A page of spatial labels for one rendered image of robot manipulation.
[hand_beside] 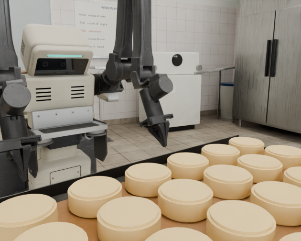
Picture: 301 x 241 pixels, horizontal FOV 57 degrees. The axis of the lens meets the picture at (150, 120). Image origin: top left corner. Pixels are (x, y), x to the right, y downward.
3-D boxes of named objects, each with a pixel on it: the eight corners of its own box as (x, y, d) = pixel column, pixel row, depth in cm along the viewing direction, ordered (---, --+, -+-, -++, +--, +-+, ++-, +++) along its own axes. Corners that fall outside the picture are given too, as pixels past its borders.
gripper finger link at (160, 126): (182, 141, 92) (173, 115, 93) (165, 145, 87) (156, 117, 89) (169, 146, 97) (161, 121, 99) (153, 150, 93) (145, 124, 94)
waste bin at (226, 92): (252, 118, 535) (255, 83, 521) (231, 120, 510) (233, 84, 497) (232, 113, 582) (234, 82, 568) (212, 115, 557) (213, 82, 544)
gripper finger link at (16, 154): (48, 174, 66) (40, 136, 67) (16, 182, 61) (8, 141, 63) (41, 178, 71) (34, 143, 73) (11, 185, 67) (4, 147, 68)
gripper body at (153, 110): (175, 118, 93) (168, 97, 95) (151, 122, 87) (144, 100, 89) (163, 124, 98) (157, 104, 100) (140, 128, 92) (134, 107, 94)
